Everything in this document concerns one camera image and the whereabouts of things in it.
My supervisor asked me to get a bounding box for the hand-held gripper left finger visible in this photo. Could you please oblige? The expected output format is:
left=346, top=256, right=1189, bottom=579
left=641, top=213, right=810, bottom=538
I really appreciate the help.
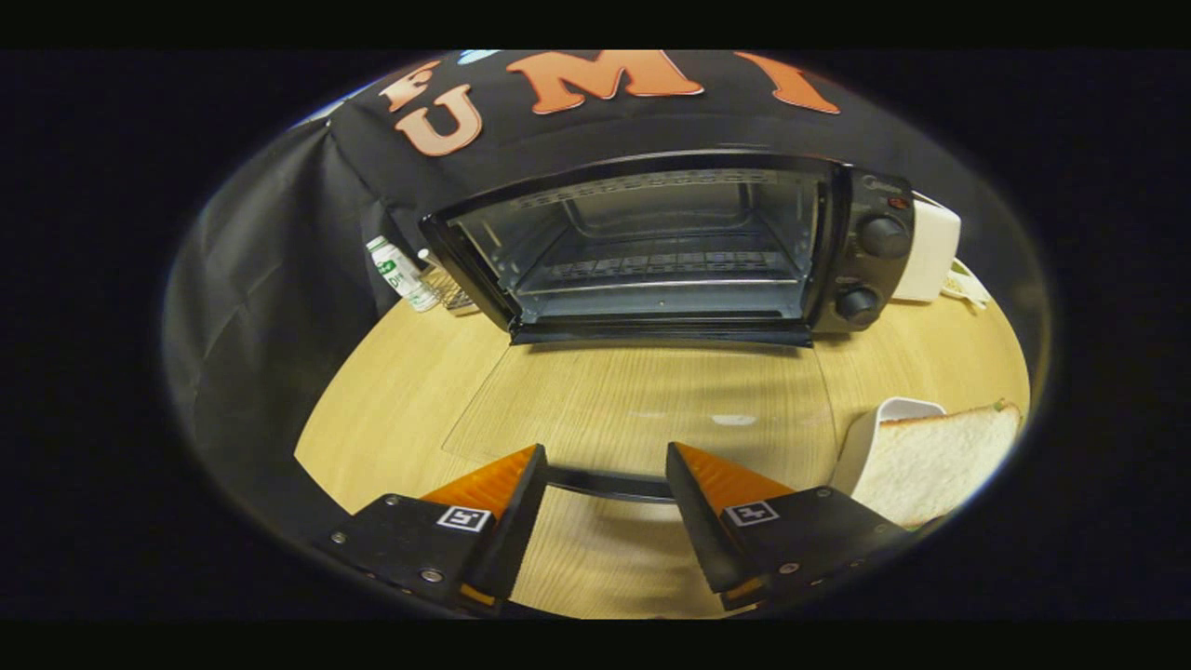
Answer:
left=324, top=444, right=550, bottom=616

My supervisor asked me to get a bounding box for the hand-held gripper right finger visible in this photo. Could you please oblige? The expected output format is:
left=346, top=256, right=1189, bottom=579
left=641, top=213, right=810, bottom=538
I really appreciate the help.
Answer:
left=664, top=442, right=918, bottom=613

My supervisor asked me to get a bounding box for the metal wire rack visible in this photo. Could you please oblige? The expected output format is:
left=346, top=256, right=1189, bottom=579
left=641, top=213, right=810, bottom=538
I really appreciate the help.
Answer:
left=418, top=248, right=481, bottom=318

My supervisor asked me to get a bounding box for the white bottle with green label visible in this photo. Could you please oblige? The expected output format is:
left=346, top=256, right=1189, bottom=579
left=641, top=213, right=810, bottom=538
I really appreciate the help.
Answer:
left=365, top=235, right=439, bottom=314

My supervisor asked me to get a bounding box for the black toaster oven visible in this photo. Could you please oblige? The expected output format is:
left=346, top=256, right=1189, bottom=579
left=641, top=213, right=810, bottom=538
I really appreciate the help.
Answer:
left=419, top=149, right=918, bottom=504

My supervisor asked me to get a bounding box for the white ridged dish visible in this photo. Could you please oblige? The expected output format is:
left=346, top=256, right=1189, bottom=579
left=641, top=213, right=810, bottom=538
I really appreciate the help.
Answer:
left=830, top=397, right=948, bottom=496

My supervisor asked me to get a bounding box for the sandwich with green lettuce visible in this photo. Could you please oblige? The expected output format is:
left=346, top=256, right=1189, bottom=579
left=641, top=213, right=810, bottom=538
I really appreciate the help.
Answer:
left=850, top=400, right=1024, bottom=529

